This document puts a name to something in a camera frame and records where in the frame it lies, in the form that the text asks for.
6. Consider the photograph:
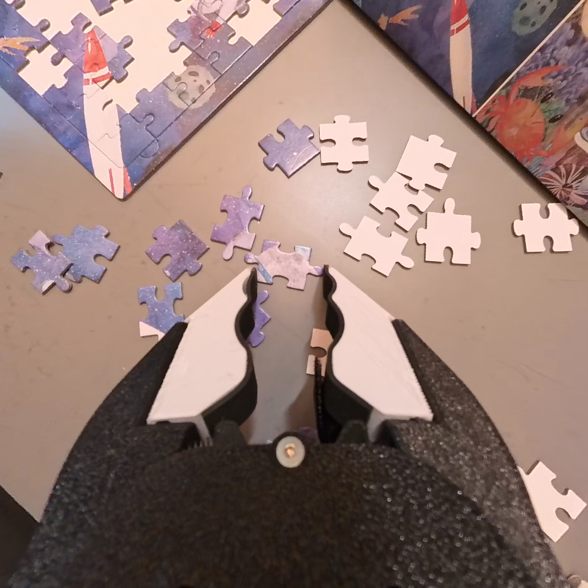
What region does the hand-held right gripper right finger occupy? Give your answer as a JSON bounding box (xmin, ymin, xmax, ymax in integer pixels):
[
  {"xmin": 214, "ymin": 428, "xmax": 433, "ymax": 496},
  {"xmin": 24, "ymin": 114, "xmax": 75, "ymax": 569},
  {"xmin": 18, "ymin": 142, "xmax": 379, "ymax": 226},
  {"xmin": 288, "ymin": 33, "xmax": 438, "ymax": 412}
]
[{"xmin": 322, "ymin": 266, "xmax": 435, "ymax": 442}]

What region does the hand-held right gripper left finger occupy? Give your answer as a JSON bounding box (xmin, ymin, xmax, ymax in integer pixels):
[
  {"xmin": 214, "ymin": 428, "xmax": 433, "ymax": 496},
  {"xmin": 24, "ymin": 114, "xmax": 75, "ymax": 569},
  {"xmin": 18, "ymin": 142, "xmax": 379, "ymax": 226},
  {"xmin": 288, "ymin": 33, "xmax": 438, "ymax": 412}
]
[{"xmin": 147, "ymin": 267, "xmax": 258, "ymax": 442}]

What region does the pale streaked puzzle piece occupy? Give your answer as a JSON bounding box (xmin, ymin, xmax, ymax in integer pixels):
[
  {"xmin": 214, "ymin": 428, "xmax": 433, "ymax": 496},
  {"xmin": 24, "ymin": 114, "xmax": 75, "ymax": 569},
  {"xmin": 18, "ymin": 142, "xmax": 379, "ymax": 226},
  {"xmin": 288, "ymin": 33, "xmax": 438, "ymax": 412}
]
[{"xmin": 243, "ymin": 240, "xmax": 324, "ymax": 291}]

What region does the space puzzle board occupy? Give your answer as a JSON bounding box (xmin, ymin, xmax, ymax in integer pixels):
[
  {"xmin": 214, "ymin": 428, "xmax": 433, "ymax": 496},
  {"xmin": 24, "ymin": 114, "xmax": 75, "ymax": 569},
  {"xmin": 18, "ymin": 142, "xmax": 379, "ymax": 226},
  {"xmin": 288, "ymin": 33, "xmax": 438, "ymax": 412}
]
[{"xmin": 0, "ymin": 0, "xmax": 334, "ymax": 199}]

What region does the grey desk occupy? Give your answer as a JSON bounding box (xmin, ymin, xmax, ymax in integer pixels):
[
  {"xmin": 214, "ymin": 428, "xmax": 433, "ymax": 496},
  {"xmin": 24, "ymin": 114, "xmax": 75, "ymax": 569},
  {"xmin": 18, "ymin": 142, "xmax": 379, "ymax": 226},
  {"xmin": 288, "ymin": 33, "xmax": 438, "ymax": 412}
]
[{"xmin": 0, "ymin": 0, "xmax": 588, "ymax": 588}]

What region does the pile of loose puzzle pieces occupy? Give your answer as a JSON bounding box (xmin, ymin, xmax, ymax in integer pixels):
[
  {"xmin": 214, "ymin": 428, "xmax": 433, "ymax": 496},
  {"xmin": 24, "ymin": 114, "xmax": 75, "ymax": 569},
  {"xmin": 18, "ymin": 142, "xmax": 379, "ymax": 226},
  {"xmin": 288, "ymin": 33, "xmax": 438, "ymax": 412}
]
[{"xmin": 11, "ymin": 115, "xmax": 588, "ymax": 544}]

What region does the white-backed puzzle piece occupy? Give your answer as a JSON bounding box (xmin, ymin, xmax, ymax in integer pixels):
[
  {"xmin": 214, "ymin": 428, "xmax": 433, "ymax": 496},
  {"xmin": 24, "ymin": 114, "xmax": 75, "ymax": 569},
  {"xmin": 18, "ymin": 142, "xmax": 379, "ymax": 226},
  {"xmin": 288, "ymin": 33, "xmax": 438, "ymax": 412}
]
[{"xmin": 514, "ymin": 202, "xmax": 580, "ymax": 253}]

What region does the black dotted mat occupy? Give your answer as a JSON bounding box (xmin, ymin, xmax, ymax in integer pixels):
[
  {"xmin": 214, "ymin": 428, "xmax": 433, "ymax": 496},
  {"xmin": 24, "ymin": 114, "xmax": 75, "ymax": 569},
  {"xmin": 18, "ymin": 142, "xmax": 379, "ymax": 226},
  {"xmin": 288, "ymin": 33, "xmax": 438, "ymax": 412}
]
[{"xmin": 0, "ymin": 482, "xmax": 40, "ymax": 588}]

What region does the printed puzzle box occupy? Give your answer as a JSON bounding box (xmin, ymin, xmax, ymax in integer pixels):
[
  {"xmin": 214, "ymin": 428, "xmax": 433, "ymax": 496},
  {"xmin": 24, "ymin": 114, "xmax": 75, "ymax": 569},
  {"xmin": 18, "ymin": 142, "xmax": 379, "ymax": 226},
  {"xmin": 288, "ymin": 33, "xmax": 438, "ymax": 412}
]
[{"xmin": 354, "ymin": 0, "xmax": 588, "ymax": 226}]

